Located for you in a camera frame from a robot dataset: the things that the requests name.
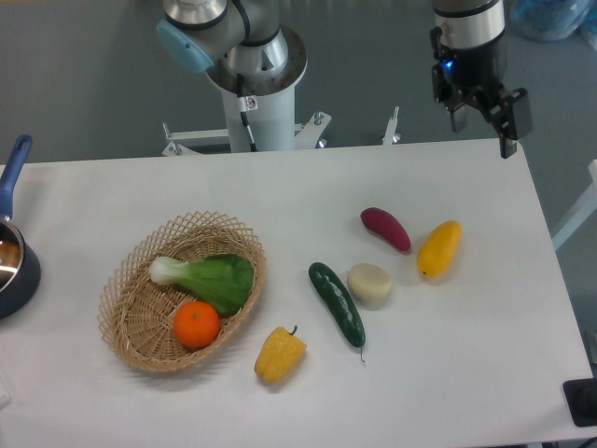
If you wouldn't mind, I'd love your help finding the black cable on pedestal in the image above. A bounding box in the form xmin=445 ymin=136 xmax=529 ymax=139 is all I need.
xmin=235 ymin=73 xmax=258 ymax=153

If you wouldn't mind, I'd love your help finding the orange fruit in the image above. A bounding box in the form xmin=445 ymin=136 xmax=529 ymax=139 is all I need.
xmin=173 ymin=301 xmax=220 ymax=349

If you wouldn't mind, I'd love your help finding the green cucumber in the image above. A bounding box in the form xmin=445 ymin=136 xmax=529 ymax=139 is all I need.
xmin=308 ymin=261 xmax=367 ymax=364

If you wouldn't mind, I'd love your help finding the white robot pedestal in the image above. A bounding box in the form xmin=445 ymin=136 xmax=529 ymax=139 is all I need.
xmin=221 ymin=87 xmax=295 ymax=153

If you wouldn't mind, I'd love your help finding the black device at edge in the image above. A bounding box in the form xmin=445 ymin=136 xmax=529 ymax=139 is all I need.
xmin=562 ymin=378 xmax=597 ymax=427

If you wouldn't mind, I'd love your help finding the woven wicker basket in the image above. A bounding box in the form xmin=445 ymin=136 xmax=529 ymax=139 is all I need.
xmin=98 ymin=212 xmax=266 ymax=372

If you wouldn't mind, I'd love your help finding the blue saucepan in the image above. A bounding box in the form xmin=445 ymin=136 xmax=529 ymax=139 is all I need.
xmin=1 ymin=134 xmax=41 ymax=319

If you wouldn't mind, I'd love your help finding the white round bun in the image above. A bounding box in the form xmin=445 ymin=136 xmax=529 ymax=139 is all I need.
xmin=347 ymin=263 xmax=393 ymax=309

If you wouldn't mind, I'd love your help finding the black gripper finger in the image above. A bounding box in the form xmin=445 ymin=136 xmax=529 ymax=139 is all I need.
xmin=443 ymin=89 xmax=476 ymax=133
xmin=490 ymin=88 xmax=533 ymax=159

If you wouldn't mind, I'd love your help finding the yellow mango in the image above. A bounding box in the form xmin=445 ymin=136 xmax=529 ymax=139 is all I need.
xmin=417 ymin=220 xmax=463 ymax=278

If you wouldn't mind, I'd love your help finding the white frame at right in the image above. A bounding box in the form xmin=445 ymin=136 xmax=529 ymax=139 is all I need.
xmin=551 ymin=160 xmax=596 ymax=251

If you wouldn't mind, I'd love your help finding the purple sweet potato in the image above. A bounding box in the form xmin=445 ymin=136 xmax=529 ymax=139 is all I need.
xmin=360 ymin=207 xmax=411 ymax=252

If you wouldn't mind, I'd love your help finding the white metal base frame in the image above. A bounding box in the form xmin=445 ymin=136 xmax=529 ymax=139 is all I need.
xmin=161 ymin=105 xmax=401 ymax=157

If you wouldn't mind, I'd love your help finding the green bok choy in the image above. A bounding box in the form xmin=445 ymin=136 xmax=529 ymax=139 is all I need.
xmin=148 ymin=254 xmax=254 ymax=315

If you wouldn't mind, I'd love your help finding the yellow bell pepper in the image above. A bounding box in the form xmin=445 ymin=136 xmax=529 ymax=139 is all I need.
xmin=254 ymin=327 xmax=307 ymax=385

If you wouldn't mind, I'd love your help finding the blue plastic bag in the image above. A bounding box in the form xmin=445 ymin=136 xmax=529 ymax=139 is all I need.
xmin=509 ymin=1 xmax=596 ymax=50

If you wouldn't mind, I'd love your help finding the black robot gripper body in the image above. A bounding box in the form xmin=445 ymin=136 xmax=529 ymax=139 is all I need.
xmin=430 ymin=26 xmax=507 ymax=122

